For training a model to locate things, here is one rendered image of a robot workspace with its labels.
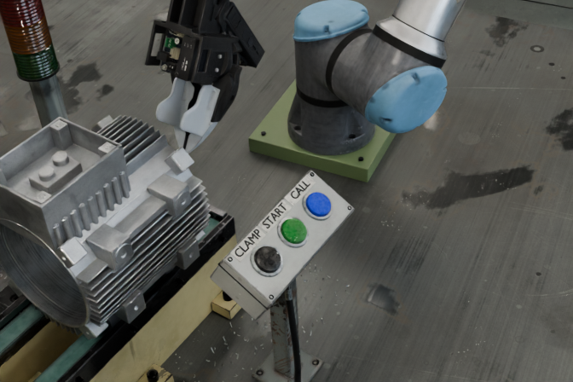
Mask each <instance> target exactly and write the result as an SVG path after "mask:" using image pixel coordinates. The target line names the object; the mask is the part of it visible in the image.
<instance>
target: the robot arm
mask: <svg viewBox="0 0 573 382"><path fill-rule="evenodd" d="M465 2H466V0H400V1H399V3H398V5H397V6H396V8H395V10H394V12H393V14H392V16H391V17H389V18H387V19H384V20H380V21H377V23H376V25H375V27H374V29H373V30H372V29H371V28H369V26H368V21H369V16H368V11H367V9H366V8H365V7H364V6H363V5H362V4H360V3H358V2H354V1H351V0H326V1H322V2H319V3H314V4H311V5H310V6H308V7H306V8H304V9H303V10H301V11H300V12H299V13H298V15H297V17H296V19H295V21H294V34H293V36H292V37H293V40H294V47H295V67H296V86H297V91H296V94H295V96H294V99H293V102H292V106H291V109H290V112H289V114H288V119H287V124H288V133H289V136H290V137H291V139H292V141H293V142H294V143H295V144H296V145H298V146H299V147H300V148H302V149H304V150H306V151H308V152H311V153H317V154H321V155H341V154H346V153H352V152H355V151H356V150H358V149H360V148H363V147H364V146H366V145H367V144H368V143H369V142H370V141H371V140H372V139H373V136H374V134H375V130H376V125H377V126H379V127H380V128H382V129H384V130H386V131H388V132H390V133H404V132H408V131H411V130H413V129H415V128H416V127H417V126H421V125H422V124H423V123H424V122H425V121H427V120H428V119H429V118H430V117H431V116H432V115H433V114H434V113H435V112H436V110H438V108H439V107H440V105H441V103H442V102H443V99H444V97H445V95H446V91H447V89H446V88H445V87H446V86H447V79H446V77H445V76H444V74H443V71H442V70H441V69H442V67H443V64H444V63H445V61H446V60H447V54H446V51H445V48H444V41H445V39H446V37H447V36H448V34H449V32H450V30H451V28H452V26H453V24H454V23H455V21H456V19H457V17H458V15H459V13H460V11H461V10H462V8H463V6H464V4H465ZM155 33H162V38H161V42H160V46H159V51H158V53H157V55H151V53H152V48H153V41H154V37H155ZM165 36H167V38H166V40H165ZM164 43H165V51H163V48H164ZM264 52H265V51H264V50H263V47H262V46H261V44H260V43H259V41H258V40H257V38H256V37H255V35H254V34H253V32H252V30H251V28H250V27H249V26H248V25H247V23H246V21H245V20H244V18H243V16H242V15H241V13H240V11H239V10H238V9H237V7H236V6H235V4H234V3H233V2H230V1H229V0H171V2H170V7H169V11H168V15H167V19H166V21H165V20H154V21H153V29H152V33H151V37H150V41H149V45H148V53H147V58H146V61H145V65H146V66H159V64H160V61H162V63H161V69H162V70H161V71H164V72H170V73H171V82H172V89H171V94H170V95H169V97H168V98H166V99H165V100H163V101H162V102H161V103H160V104H159V105H158V106H157V110H156V117H157V119H158V120H159V121H161V122H164V123H167V124H170V125H173V126H174V131H175V136H176V139H177V144H178V147H179V148H180V147H183V148H184V149H185V150H186V152H187V153H191V152H192V151H194V150H195V149H196V148H197V147H198V146H199V145H200V144H201V143H202V142H203V141H204V140H205V139H206V138H207V137H208V136H209V135H210V133H211V132H212V131H213V129H214V128H215V126H216V125H217V123H218V122H219V121H221V119H222V118H223V116H224V114H225V113H226V112H227V111H228V110H229V108H230V106H231V105H232V103H233V101H234V99H235V97H236V95H237V91H238V88H239V82H240V72H241V70H242V67H240V66H245V67H246V66H249V67H255V68H257V66H258V63H259V62H260V60H261V59H262V57H263V54H264ZM239 65H240V66H239ZM212 83H213V85H211V84H212ZM201 85H203V86H202V87H201Z"/></svg>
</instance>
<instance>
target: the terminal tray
mask: <svg viewBox="0 0 573 382"><path fill-rule="evenodd" d="M57 123H63V125H62V126H61V127H56V126H55V124H57ZM106 144H109V145H111V147H110V148H109V149H104V148H103V146H104V145H106ZM127 172H128V169H127V165H126V161H125V157H124V150H123V146H122V145H121V144H119V143H117V142H114V141H112V140H110V139H108V138H106V137H104V136H101V135H99V134H97V133H95V132H93V131H91V130H88V129H85V128H84V127H82V126H80V125H77V124H74V123H73V122H71V121H68V120H66V119H64V118H62V117H59V118H57V119H55V120H54V121H52V122H51V123H50V124H48V125H46V126H45V127H43V128H42V129H41V130H40V131H38V132H37V133H35V134H34V135H32V136H31V137H29V138H28V139H26V140H25V141H23V142H22V143H21V144H20V145H18V146H17V147H15V148H13V149H12V150H11V151H9V152H8V153H6V154H5V155H4V156H3V157H1V158H0V219H7V220H10V221H12V222H15V223H18V224H19V225H21V226H22V227H24V228H26V229H28V230H29V231H31V232H32V233H33V234H35V235H36V236H37V237H38V238H39V239H40V240H42V241H43V242H44V243H45V244H46V245H47V246H48V247H49V248H50V249H51V250H52V251H53V252H54V251H55V250H56V249H57V248H58V247H59V246H61V245H62V244H63V243H64V242H66V241H67V240H68V239H70V238H71V237H73V236H75V237H76V236H77V237H78V238H81V237H83V233H82V231H83V230H84V229H85V230H86V231H90V230H91V227H90V225H91V224H92V223H94V224H98V223H99V219H98V217H106V216H107V210H109V211H114V204H116V203H117V204H118V205H121V204H122V198H123V197H125V198H126V199H128V198H129V197H130V193H129V192H130V191H131V188H130V181H129V177H128V173H127ZM40 194H45V195H46V197H45V198H44V199H42V200H39V199H38V196H39V195H40ZM0 223H1V224H2V225H4V226H6V227H8V228H9V229H12V230H13V231H15V232H16V233H18V234H21V235H22V236H24V237H26V238H27V239H28V240H31V241H33V242H35V243H36V244H38V245H40V246H41V247H43V248H45V249H47V250H49V251H50V252H51V250H50V249H49V248H48V247H46V246H45V245H44V244H43V243H42V242H41V241H40V240H38V239H37V238H36V237H35V236H33V235H32V234H30V233H29V232H27V231H26V230H24V229H23V228H21V227H19V226H17V225H15V224H13V223H9V222H4V221H1V222H0Z"/></svg>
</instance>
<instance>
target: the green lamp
mask: <svg viewBox="0 0 573 382"><path fill-rule="evenodd" d="M11 51H12V50H11ZM12 55H13V57H14V63H15V65H16V69H17V72H18V73H19V75H20V76H21V77H23V78H27V79H38V78H44V77H47V76H49V75H50V74H52V73H53V72H54V71H55V70H56V69H57V67H58V61H57V58H56V55H55V49H54V46H53V43H52V42H51V44H50V46H49V47H48V48H46V49H44V50H42V51H40V52H37V53H35V54H30V55H21V54H17V53H15V52H13V51H12Z"/></svg>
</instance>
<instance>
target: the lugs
mask: <svg viewBox="0 0 573 382"><path fill-rule="evenodd" d="M112 121H113V119H112V117H111V116H110V115H107V116H106V117H105V118H104V119H102V120H101V121H99V122H98V123H97V124H96V125H95V126H93V127H92V128H91V131H93V132H95V133H96V132H97V131H99V130H100V129H102V128H103V127H104V126H106V125H107V124H109V123H110V122H112ZM165 163H166V164H167V165H168V166H169V167H170V168H171V170H172V171H173V172H174V174H175V175H176V176H179V175H180V174H182V173H183V172H184V171H185V170H187V168H189V167H190V166H191V165H192V164H193V163H194V161H193V159H192V158H191V157H190V156H189V154H188V153H187V152H186V150H185V149H184V148H183V147H180V148H178V149H177V150H176V151H175V152H174V153H172V154H171V155H170V156H169V157H167V158H166V159H165ZM204 235H205V232H204V231H203V230H202V231H201V232H200V233H199V234H198V235H197V236H196V237H195V239H197V240H198V241H199V240H200V239H201V238H202V237H203V236H204ZM54 253H55V255H56V256H57V257H58V258H59V259H60V260H61V261H62V262H63V263H64V265H65V266H66V267H67V268H68V269H70V268H71V267H72V266H74V265H76V264H77V263H78V262H79V261H80V260H82V259H83V258H84V257H85V256H86V255H87V254H88V252H87V251H86V250H85V248H84V247H83V246H82V245H81V243H80V242H79V241H78V240H77V239H76V237H75V236H73V237H71V238H70V239H68V240H67V241H66V242H64V243H63V244H62V245H61V246H59V247H58V248H57V249H56V250H55V251H54ZM7 284H8V285H9V286H10V287H11V289H12V290H13V291H14V292H15V293H16V294H17V296H18V297H21V296H23V295H24V294H23V293H22V292H21V291H20V290H19V289H18V288H17V287H16V285H15V284H14V283H13V282H12V281H11V280H9V281H8V282H7ZM107 327H108V324H107V322H105V323H104V324H103V325H102V326H101V327H98V326H97V325H95V324H93V323H91V322H89V323H88V324H86V325H84V326H82V327H79V328H78V329H79V330H80V331H81V332H82V333H83V334H84V336H85V337H86V338H87V339H88V340H91V339H94V338H97V337H98V336H99V335H100V334H101V333H102V332H103V331H104V330H105V329H106V328H107Z"/></svg>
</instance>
